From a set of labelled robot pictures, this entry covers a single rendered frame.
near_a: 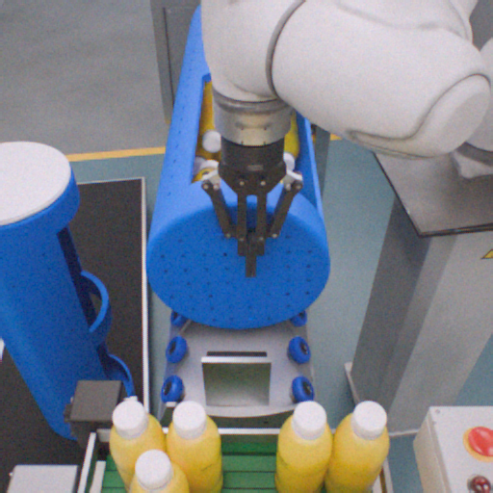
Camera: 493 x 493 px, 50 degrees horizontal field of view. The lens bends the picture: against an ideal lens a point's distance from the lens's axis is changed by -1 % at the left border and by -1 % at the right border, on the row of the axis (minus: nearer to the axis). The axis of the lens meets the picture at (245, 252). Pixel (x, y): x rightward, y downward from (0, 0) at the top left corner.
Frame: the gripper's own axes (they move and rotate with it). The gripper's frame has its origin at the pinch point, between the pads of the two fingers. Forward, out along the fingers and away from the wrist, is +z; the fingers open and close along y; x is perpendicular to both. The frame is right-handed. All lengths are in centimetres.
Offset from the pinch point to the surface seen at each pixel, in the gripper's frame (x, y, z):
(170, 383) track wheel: -9.9, -12.2, 18.5
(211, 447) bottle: -23.8, -5.0, 10.4
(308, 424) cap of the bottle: -23.2, 6.7, 5.5
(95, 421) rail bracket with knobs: -17.5, -21.8, 16.0
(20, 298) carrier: 20, -49, 33
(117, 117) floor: 232, -78, 116
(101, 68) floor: 297, -100, 116
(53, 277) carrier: 23, -42, 30
